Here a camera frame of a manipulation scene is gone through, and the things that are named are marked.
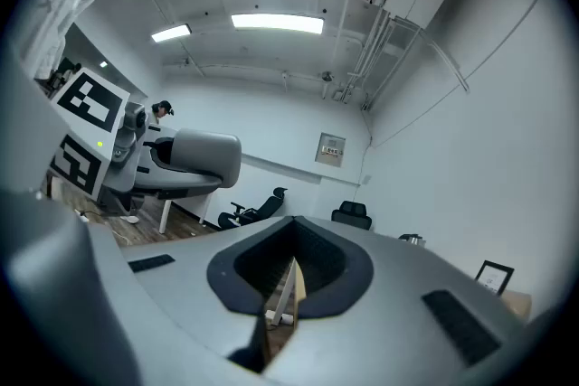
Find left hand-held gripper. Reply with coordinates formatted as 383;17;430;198
47;65;243;205

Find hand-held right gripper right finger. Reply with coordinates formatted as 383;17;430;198
264;215;533;386

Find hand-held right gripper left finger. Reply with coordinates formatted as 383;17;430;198
88;215;298;386

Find white table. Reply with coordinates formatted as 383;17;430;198
157;189;214;236

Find black reclined office chair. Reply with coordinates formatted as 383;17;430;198
217;186;290;231

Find black mesh office chair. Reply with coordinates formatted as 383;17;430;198
330;200;374;232

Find black framed leaf picture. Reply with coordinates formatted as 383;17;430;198
474;259;516;297

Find ceiling light panel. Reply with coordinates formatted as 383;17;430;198
150;24;193;44
230;12;326;36

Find white ceiling pipe bundle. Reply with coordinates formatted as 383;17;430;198
341;8;424;112

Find grey wall electrical panel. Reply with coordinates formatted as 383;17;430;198
314;131;347;169

